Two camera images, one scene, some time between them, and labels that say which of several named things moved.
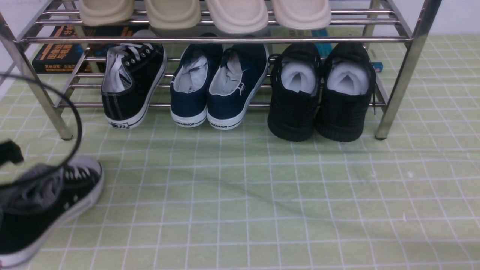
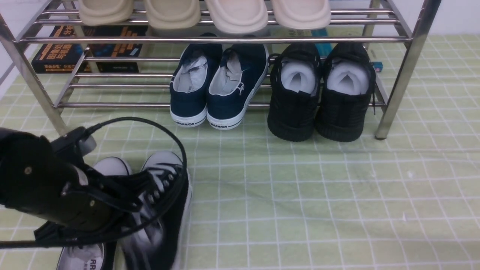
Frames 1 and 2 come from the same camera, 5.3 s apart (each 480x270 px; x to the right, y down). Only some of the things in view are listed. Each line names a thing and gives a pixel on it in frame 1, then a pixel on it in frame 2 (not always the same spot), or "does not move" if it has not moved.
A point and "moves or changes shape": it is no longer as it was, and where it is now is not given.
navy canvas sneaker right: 236,85 does not move
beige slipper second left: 171,14 does not move
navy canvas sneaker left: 193,81 does not move
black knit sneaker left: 296,74 does not move
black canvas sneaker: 132,74 -> 162,246
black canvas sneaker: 32,211 moves or changes shape
